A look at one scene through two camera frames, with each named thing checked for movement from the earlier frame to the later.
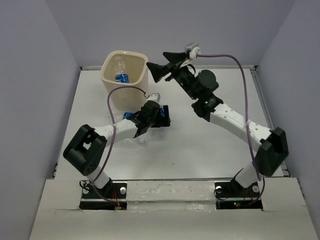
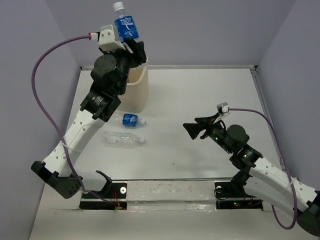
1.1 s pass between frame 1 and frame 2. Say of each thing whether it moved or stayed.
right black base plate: stayed
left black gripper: moved
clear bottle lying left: stayed
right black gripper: moved
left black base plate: stayed
